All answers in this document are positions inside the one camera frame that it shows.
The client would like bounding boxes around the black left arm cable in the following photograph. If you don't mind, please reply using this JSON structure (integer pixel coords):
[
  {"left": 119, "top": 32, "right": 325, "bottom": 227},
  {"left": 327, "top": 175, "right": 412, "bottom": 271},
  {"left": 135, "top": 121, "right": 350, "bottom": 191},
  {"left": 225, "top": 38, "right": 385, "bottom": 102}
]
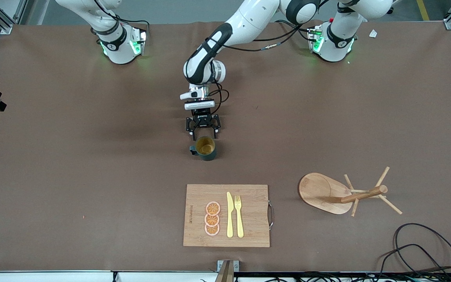
[{"left": 204, "top": 19, "right": 320, "bottom": 115}]

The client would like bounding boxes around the dark green ribbed mug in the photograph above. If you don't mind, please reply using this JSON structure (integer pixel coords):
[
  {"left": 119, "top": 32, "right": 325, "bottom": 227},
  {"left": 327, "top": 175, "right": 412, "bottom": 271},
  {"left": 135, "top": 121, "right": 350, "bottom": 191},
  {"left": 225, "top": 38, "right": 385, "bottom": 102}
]
[{"left": 189, "top": 136, "right": 217, "bottom": 161}]

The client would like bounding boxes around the black base cable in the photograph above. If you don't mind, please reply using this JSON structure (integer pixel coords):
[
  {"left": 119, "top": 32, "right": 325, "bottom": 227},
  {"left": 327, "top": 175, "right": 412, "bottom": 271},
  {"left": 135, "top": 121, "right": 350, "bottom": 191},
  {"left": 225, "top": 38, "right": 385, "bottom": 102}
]
[{"left": 274, "top": 20, "right": 313, "bottom": 42}]

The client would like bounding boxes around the yellow plastic knife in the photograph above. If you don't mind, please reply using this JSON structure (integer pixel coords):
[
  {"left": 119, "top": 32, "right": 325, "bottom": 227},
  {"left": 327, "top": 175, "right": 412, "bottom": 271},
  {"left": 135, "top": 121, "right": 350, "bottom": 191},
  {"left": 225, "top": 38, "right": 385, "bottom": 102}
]
[{"left": 226, "top": 192, "right": 234, "bottom": 238}]

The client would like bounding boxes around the brown table cover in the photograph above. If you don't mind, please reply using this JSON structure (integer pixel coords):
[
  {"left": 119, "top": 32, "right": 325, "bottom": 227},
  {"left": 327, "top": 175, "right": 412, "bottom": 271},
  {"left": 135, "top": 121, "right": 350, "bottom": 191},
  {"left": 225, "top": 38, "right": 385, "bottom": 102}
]
[{"left": 0, "top": 20, "right": 451, "bottom": 273}]

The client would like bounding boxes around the yellow plastic fork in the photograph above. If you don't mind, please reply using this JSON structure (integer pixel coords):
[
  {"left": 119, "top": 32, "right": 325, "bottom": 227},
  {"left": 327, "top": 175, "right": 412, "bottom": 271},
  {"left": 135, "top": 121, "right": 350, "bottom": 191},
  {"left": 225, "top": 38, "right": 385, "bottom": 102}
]
[{"left": 235, "top": 195, "right": 245, "bottom": 239}]

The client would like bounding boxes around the bamboo cutting board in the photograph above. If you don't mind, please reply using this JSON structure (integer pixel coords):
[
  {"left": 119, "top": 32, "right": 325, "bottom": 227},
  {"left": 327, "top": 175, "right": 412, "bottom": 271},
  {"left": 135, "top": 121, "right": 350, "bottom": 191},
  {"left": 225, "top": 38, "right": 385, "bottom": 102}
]
[{"left": 183, "top": 184, "right": 275, "bottom": 248}]

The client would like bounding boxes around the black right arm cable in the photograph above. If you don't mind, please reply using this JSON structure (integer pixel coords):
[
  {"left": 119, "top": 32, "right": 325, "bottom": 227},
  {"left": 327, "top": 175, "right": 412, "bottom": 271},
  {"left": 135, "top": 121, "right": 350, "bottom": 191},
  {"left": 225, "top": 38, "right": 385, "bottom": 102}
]
[{"left": 92, "top": 0, "right": 150, "bottom": 40}]

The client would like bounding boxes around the metal bracket with wooden bar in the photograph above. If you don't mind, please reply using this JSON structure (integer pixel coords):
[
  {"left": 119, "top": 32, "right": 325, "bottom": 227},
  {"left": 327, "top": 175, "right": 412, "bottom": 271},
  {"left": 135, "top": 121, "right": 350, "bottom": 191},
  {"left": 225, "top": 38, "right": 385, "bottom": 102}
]
[{"left": 215, "top": 260, "right": 240, "bottom": 282}]

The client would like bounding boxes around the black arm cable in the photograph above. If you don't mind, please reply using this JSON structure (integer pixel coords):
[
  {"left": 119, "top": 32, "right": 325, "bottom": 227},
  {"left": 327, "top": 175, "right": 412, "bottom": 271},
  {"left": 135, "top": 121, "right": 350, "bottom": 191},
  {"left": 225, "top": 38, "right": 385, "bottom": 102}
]
[
  {"left": 204, "top": 19, "right": 320, "bottom": 115},
  {"left": 92, "top": 0, "right": 150, "bottom": 40}
]

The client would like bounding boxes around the wooden mug tree stand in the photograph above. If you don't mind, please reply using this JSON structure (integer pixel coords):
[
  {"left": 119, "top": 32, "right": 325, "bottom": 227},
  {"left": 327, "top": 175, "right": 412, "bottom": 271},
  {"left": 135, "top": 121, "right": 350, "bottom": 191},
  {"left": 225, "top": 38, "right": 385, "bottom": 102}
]
[{"left": 298, "top": 166, "right": 403, "bottom": 217}]

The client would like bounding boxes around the black looped cable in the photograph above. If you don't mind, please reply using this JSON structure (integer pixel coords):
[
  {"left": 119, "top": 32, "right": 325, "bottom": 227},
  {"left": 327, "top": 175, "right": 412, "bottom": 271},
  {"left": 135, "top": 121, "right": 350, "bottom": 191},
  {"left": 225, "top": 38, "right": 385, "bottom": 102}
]
[
  {"left": 393, "top": 223, "right": 451, "bottom": 277},
  {"left": 378, "top": 244, "right": 451, "bottom": 282}
]

